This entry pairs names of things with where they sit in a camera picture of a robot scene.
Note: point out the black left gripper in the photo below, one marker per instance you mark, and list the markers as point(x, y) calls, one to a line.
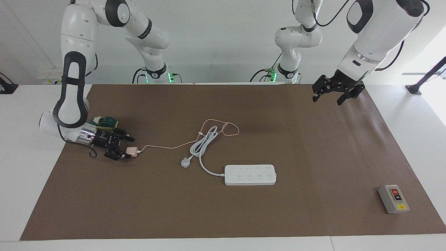
point(336, 83)

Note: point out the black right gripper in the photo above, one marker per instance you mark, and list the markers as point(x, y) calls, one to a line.
point(104, 138)

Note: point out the pink usb charger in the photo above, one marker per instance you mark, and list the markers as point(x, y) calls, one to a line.
point(132, 152)

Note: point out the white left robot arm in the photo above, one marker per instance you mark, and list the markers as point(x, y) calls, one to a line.
point(376, 31)

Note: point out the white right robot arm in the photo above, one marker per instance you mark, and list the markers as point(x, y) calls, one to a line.
point(76, 38)

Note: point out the white power strip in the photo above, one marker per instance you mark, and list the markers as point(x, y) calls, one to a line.
point(251, 175)

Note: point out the black angled stand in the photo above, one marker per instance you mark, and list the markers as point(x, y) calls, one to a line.
point(427, 76)

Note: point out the brown table mat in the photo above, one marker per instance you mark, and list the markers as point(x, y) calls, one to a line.
point(244, 209)

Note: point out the green knife switch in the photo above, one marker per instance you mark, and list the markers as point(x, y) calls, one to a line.
point(106, 122)

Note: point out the white wall outlet box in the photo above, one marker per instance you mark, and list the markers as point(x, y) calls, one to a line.
point(50, 77)

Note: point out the grey on-off switch box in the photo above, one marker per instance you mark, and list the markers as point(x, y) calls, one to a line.
point(393, 199)

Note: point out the black bracket on table edge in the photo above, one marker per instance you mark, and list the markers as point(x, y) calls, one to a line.
point(7, 85)

